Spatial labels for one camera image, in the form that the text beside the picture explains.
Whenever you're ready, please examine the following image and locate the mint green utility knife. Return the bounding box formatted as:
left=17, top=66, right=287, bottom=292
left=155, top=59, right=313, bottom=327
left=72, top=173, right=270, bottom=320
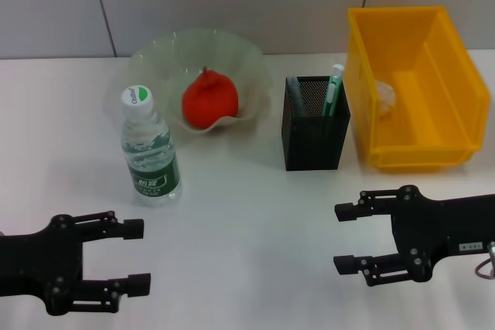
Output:
left=322, top=63, right=345, bottom=117

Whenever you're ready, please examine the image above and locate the orange fruit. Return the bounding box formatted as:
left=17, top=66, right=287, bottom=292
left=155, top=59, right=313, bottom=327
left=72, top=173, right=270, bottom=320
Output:
left=181, top=66, right=239, bottom=130

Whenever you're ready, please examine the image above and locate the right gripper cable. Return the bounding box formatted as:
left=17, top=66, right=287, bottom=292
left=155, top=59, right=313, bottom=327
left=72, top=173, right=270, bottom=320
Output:
left=474, top=242, right=495, bottom=280

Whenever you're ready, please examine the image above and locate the grey marker pen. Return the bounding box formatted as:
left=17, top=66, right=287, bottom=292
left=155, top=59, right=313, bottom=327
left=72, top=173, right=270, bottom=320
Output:
left=288, top=77, right=310, bottom=117

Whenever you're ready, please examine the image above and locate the translucent green fruit bowl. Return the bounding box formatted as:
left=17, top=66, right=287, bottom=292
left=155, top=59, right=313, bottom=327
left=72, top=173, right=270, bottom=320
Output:
left=129, top=28, right=271, bottom=136

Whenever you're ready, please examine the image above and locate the clear green-label water bottle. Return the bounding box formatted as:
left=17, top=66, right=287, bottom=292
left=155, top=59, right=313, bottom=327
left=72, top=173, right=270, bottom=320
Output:
left=120, top=85, right=183, bottom=207

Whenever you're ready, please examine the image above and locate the yellow plastic bin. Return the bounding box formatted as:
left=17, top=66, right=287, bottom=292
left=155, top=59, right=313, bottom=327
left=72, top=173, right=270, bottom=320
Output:
left=343, top=5, right=492, bottom=175

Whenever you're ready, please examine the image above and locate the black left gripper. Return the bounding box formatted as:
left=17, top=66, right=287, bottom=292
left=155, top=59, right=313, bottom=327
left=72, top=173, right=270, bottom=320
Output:
left=0, top=210, right=152, bottom=317

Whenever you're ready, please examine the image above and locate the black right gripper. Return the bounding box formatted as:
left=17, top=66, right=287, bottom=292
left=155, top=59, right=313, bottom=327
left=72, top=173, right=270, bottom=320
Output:
left=333, top=185, right=495, bottom=288

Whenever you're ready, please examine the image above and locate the white paper ball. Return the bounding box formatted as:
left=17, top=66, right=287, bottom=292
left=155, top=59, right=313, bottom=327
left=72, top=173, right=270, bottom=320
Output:
left=374, top=80, right=398, bottom=117

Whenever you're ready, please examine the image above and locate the black mesh pen holder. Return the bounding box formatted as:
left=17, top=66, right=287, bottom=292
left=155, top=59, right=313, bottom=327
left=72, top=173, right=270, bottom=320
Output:
left=281, top=75, right=352, bottom=172

